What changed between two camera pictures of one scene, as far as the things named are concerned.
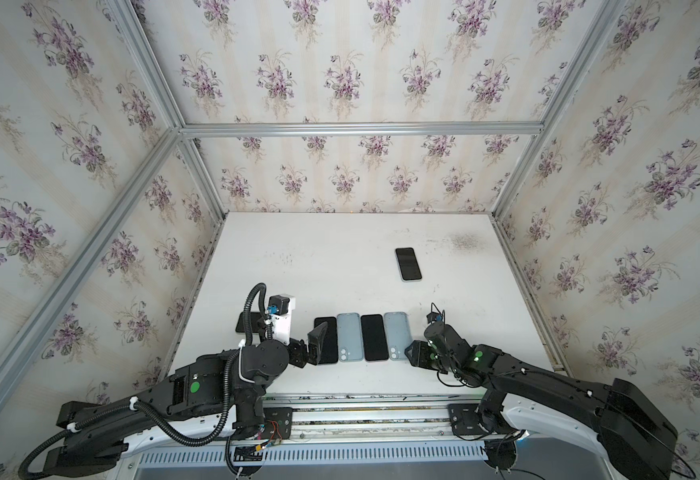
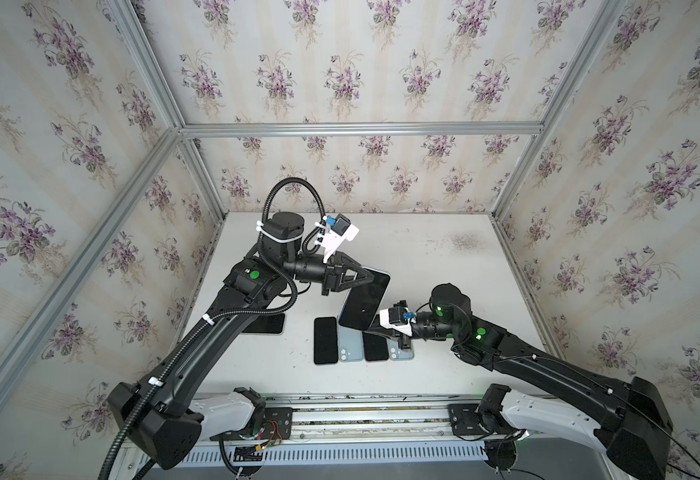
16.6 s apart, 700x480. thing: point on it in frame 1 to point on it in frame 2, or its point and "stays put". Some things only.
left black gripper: [299, 352] to [331, 275]
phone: [408, 263] to [363, 300]
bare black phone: [328, 353] stays put
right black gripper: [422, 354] to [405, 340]
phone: [349, 337] stays put
